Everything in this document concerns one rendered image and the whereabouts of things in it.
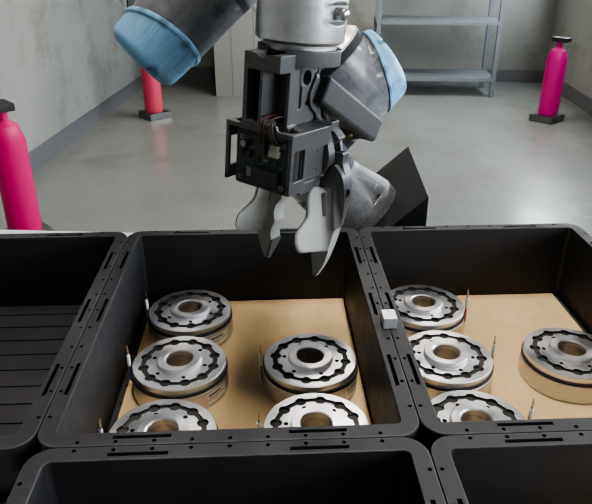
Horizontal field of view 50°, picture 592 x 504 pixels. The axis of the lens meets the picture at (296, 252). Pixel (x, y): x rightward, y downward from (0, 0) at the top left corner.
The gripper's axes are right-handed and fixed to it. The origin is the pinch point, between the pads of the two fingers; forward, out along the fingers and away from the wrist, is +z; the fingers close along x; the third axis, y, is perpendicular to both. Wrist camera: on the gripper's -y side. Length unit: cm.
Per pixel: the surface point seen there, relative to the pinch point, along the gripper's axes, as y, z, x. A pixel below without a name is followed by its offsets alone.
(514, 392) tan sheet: -13.5, 14.5, 21.1
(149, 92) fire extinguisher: -299, 80, -346
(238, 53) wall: -401, 57, -343
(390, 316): -2.5, 4.5, 10.1
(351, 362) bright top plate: -3.9, 12.6, 5.8
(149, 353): 7.4, 14.6, -13.5
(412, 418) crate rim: 8.4, 5.8, 18.0
